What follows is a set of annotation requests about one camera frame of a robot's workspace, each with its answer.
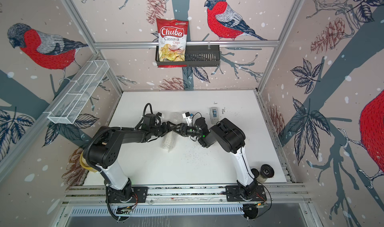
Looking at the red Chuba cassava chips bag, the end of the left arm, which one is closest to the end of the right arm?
the end of the left arm

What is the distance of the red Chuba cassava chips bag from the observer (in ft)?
2.74

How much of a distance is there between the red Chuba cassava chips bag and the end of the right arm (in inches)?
15.5

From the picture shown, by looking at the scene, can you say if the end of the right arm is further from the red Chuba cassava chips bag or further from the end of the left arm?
the red Chuba cassava chips bag

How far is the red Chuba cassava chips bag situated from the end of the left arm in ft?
1.29

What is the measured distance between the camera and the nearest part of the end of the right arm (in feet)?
2.61

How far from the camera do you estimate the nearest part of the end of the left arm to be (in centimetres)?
79
